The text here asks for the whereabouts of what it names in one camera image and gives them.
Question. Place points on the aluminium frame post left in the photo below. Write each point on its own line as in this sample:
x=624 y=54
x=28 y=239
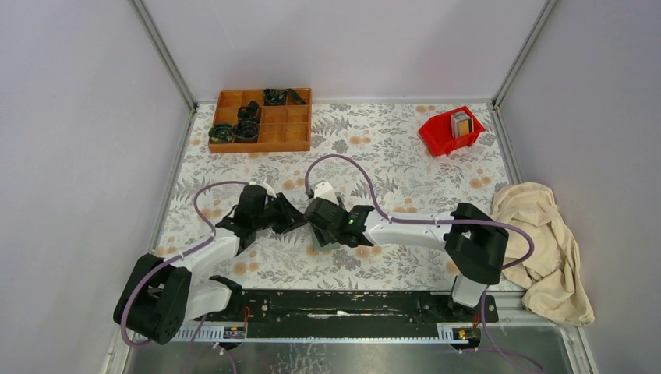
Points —
x=145 y=18

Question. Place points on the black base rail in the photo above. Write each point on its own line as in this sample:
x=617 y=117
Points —
x=352 y=315

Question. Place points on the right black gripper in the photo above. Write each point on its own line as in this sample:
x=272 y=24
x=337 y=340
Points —
x=323 y=237

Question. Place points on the green card holder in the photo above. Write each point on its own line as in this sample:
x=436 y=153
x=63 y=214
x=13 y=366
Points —
x=323 y=241

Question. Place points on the red plastic bin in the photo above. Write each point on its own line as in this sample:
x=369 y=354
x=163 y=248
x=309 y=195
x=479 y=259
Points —
x=436 y=134

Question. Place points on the stack of credit cards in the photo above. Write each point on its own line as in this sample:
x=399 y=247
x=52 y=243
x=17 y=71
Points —
x=461 y=124

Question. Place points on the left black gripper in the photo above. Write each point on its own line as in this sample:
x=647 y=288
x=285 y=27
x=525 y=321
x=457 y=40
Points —
x=291 y=217

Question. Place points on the aluminium frame post right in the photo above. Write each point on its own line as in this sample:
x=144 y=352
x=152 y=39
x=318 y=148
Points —
x=525 y=50

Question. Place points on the aluminium frame post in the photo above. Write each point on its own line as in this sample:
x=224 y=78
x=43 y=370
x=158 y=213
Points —
x=145 y=18
x=525 y=50

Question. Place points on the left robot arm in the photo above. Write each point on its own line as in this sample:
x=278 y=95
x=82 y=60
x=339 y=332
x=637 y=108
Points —
x=163 y=293

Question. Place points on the orange compartment tray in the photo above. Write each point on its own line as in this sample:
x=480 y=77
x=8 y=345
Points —
x=261 y=121

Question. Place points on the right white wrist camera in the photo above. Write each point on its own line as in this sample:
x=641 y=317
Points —
x=324 y=190

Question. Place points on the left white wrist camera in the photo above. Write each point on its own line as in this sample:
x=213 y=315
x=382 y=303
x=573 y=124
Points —
x=265 y=183

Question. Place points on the beige crumpled cloth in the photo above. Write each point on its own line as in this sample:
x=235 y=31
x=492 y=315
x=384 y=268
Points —
x=551 y=275

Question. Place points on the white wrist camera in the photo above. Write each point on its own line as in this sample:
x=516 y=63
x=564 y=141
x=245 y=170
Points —
x=324 y=190
x=265 y=183

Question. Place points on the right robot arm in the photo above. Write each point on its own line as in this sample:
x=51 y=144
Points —
x=474 y=242

